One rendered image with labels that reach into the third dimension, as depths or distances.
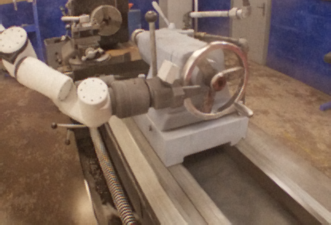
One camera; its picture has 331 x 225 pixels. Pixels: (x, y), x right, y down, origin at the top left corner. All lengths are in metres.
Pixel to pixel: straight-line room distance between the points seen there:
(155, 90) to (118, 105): 0.09
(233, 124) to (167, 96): 0.31
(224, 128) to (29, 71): 0.59
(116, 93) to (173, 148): 0.27
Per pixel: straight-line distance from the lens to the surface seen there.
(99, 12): 2.04
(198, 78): 0.70
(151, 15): 0.69
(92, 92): 0.52
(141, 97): 0.55
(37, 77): 0.60
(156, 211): 0.66
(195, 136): 0.75
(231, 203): 0.83
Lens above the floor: 1.34
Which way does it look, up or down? 26 degrees down
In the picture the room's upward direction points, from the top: 1 degrees counter-clockwise
